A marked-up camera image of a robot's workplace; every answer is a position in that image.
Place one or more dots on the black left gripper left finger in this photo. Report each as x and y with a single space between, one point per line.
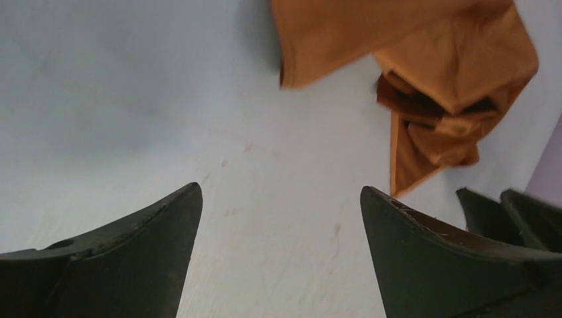
135 266

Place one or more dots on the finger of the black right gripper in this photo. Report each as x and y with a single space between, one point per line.
539 222
487 218

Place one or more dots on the orange cloth napkin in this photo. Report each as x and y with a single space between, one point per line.
451 70

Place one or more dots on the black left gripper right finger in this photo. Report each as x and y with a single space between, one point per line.
428 268

